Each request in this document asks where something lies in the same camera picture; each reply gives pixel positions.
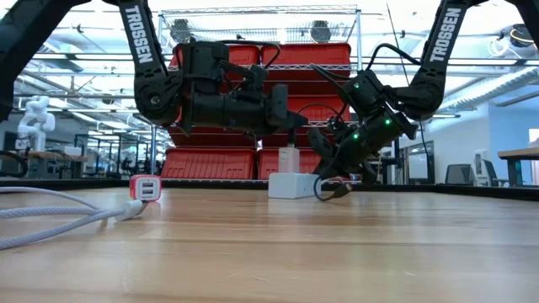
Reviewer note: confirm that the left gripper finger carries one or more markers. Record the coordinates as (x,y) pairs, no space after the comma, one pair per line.
(297,121)

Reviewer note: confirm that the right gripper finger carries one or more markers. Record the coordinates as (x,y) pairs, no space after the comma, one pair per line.
(332,170)
(369,174)

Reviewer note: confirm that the white square power strip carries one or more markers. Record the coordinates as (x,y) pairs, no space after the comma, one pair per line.
(290,185)

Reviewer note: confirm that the red USB wall charger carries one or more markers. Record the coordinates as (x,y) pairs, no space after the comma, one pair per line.
(145,188)

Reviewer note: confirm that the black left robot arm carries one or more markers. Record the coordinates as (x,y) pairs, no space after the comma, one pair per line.
(139,42)

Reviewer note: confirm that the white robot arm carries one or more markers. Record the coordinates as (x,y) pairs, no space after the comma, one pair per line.
(35,122)

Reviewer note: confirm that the black office chair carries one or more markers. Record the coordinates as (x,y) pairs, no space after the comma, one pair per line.
(459,173)

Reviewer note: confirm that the wooden desk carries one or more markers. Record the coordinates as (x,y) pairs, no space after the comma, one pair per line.
(518,153)

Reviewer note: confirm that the black round ceiling fixture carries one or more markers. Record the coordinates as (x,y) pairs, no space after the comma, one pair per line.
(522,35)

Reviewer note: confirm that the wooden top workbench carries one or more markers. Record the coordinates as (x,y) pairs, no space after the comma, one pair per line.
(50,156)

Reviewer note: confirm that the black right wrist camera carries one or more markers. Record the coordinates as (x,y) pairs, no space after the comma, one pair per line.
(322,143)

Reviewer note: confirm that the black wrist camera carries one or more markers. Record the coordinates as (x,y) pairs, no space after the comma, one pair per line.
(246,82)
(322,143)

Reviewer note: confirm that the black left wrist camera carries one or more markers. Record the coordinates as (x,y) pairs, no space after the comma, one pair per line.
(246,82)

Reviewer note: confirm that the black table frame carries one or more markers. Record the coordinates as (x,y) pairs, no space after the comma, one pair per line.
(84,184)

